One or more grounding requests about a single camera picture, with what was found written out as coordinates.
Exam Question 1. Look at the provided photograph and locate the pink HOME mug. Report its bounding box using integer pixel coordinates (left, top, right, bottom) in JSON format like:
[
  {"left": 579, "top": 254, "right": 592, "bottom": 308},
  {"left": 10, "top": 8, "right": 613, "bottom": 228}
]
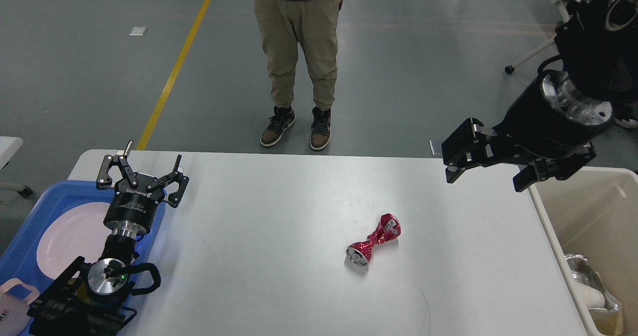
[{"left": 0, "top": 278, "right": 40, "bottom": 336}]

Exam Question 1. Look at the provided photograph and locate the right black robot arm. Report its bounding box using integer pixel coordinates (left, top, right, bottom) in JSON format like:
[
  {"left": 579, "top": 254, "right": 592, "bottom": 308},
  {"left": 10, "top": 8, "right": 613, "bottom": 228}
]
[{"left": 441, "top": 0, "right": 637, "bottom": 191}]

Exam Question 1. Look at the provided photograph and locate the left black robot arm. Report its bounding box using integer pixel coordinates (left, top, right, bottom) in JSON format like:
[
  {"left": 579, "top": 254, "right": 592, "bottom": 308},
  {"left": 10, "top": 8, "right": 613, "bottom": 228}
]
[{"left": 27, "top": 141, "right": 189, "bottom": 336}]

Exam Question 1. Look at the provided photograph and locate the white side table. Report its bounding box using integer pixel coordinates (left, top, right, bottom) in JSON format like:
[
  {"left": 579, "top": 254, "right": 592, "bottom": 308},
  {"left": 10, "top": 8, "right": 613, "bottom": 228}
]
[{"left": 0, "top": 136, "right": 33, "bottom": 199}]

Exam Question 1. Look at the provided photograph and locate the aluminium foil tray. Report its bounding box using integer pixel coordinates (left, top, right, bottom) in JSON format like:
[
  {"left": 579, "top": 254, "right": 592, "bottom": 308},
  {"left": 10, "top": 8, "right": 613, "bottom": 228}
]
[{"left": 564, "top": 253, "right": 622, "bottom": 310}]

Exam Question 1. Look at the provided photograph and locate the pink plate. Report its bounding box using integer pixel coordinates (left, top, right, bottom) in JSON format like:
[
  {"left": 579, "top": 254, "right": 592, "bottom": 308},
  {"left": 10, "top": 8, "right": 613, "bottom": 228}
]
[{"left": 36, "top": 202, "right": 110, "bottom": 279}]

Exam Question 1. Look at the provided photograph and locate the person in khaki trousers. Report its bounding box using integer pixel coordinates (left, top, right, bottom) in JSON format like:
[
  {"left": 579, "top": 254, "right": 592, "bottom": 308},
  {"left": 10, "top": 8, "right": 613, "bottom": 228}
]
[{"left": 253, "top": 0, "right": 343, "bottom": 151}]

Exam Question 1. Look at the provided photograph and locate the white office chair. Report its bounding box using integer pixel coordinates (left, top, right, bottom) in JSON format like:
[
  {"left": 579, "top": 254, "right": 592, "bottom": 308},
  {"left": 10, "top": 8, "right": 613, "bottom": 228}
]
[{"left": 503, "top": 0, "right": 571, "bottom": 75}]

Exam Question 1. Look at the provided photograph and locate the brown paper bag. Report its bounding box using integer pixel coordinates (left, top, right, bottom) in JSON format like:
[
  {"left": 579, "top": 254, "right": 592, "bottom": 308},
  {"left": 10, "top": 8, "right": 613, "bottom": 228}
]
[{"left": 588, "top": 308, "right": 624, "bottom": 336}]

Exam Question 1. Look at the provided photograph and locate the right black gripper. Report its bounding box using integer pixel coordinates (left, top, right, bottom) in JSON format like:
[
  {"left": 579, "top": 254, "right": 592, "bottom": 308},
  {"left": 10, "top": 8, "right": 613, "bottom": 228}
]
[{"left": 441, "top": 70, "right": 613, "bottom": 192}]

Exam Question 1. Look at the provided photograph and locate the blue plastic tray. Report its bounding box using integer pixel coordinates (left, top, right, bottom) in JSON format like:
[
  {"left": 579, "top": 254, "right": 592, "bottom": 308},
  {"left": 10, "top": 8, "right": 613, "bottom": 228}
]
[{"left": 1, "top": 180, "right": 164, "bottom": 295}]

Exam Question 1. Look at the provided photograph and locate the beige plastic bin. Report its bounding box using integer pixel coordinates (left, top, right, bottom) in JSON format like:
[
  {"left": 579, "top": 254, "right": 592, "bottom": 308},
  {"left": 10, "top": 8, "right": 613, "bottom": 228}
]
[{"left": 529, "top": 167, "right": 638, "bottom": 336}]

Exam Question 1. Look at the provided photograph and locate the person in dark trousers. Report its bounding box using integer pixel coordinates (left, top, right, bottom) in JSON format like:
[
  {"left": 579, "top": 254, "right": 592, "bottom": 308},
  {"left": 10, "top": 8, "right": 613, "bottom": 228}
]
[{"left": 613, "top": 102, "right": 638, "bottom": 130}]

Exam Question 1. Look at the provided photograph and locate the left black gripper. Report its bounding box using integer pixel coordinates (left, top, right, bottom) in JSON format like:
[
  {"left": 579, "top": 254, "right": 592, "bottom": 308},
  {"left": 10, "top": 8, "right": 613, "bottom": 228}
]
[{"left": 95, "top": 140, "right": 189, "bottom": 237}]

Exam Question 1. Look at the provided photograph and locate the crushed red can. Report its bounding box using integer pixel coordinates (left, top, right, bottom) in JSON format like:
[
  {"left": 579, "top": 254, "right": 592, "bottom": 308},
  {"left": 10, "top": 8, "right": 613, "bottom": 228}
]
[{"left": 345, "top": 213, "right": 402, "bottom": 267}]

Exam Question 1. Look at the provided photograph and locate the white paper cup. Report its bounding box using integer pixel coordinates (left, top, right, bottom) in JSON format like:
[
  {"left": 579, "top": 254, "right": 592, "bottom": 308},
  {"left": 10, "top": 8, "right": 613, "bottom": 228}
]
[{"left": 574, "top": 282, "right": 606, "bottom": 309}]

